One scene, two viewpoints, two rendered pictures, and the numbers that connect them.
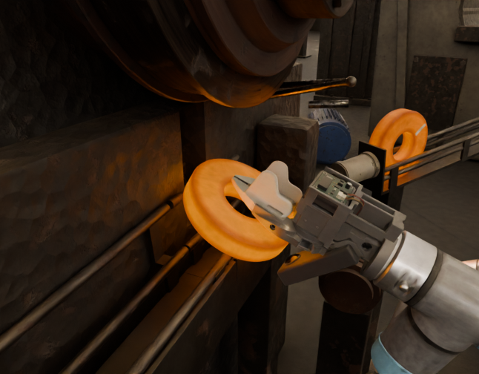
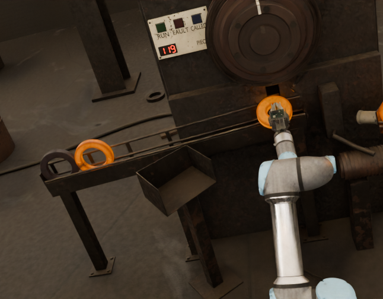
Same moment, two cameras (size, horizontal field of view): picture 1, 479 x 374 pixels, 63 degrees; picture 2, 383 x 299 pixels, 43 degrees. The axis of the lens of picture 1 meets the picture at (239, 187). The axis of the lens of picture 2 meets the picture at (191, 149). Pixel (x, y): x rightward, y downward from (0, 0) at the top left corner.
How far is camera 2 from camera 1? 1.95 m
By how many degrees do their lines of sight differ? 66
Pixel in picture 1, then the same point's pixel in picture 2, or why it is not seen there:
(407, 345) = not seen: hidden behind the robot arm
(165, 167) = (258, 94)
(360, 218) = (276, 124)
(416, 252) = (278, 137)
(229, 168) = (278, 99)
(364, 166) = (367, 116)
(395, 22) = not seen: outside the picture
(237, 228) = (261, 115)
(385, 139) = (382, 107)
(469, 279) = (281, 148)
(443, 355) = not seen: hidden behind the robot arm
